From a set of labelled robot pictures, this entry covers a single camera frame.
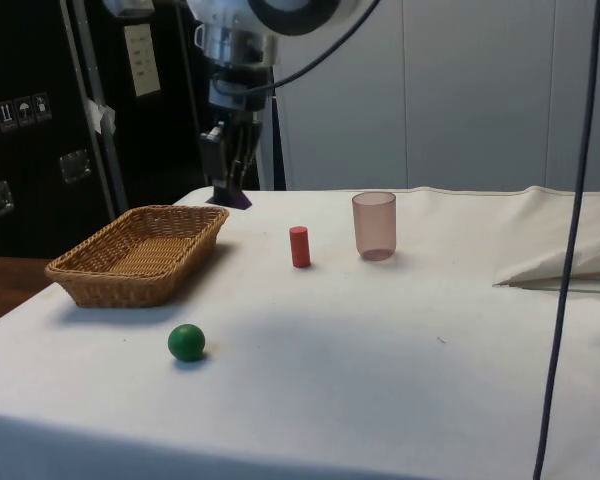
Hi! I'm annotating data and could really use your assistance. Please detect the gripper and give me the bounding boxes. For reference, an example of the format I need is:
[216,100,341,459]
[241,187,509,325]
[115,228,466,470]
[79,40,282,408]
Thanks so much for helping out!
[199,64,277,194]

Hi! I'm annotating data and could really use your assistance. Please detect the purple triangular block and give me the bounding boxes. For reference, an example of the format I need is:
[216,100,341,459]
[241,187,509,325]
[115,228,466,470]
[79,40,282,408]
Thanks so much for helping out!
[212,185,254,211]

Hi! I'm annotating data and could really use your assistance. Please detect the red cylinder block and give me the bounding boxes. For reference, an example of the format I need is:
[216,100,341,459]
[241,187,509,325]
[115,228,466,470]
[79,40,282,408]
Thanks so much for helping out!
[288,225,313,269]

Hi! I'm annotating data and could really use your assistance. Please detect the wicker basket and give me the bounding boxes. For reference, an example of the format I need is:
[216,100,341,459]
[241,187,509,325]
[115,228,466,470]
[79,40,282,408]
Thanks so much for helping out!
[43,203,231,310]

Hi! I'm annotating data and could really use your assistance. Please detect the pale grey locker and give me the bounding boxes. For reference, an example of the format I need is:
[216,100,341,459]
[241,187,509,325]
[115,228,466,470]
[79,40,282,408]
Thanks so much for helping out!
[546,0,600,194]
[273,0,406,194]
[402,0,550,194]

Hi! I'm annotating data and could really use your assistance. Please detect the see-through pink cup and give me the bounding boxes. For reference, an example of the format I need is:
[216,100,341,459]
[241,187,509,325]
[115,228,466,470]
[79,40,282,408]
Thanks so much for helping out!
[351,191,398,262]

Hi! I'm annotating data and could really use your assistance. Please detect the green ball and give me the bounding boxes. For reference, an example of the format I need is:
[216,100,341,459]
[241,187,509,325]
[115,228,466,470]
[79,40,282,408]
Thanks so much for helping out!
[167,323,207,363]

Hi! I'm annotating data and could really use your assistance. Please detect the black cabinet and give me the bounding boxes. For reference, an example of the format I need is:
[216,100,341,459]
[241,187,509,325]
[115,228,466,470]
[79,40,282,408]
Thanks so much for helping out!
[0,0,287,257]

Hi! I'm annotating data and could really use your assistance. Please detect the black cable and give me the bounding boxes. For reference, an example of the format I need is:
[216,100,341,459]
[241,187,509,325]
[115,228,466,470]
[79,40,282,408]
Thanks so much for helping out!
[531,0,600,480]
[212,0,382,96]

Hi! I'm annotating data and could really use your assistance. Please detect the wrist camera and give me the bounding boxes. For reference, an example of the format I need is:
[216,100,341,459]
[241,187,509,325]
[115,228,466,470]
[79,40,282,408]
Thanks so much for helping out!
[102,0,157,20]

